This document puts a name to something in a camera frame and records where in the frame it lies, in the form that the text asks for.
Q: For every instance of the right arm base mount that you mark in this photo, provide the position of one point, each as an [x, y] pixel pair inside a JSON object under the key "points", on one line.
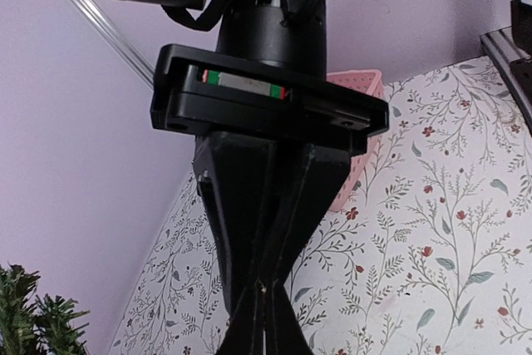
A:
{"points": [[520, 13]]}

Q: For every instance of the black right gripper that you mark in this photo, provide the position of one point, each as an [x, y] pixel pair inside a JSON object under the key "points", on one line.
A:
{"points": [[233, 171]]}

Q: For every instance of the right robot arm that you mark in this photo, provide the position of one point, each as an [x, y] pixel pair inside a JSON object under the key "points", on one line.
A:
{"points": [[274, 140]]}

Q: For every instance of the front aluminium rail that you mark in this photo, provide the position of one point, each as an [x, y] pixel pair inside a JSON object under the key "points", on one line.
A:
{"points": [[514, 66]]}

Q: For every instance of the right aluminium frame post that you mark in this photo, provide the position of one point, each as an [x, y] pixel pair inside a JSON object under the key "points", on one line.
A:
{"points": [[110, 33]]}

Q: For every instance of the small green christmas tree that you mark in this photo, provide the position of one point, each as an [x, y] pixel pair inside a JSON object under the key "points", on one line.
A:
{"points": [[31, 324]]}

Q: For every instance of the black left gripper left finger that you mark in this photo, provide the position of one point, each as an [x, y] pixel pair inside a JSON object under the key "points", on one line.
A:
{"points": [[245, 334]]}

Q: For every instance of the floral patterned table mat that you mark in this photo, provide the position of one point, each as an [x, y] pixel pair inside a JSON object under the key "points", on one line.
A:
{"points": [[431, 253]]}

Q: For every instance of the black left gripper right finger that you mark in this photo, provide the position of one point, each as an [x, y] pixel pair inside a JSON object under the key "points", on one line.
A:
{"points": [[283, 333]]}

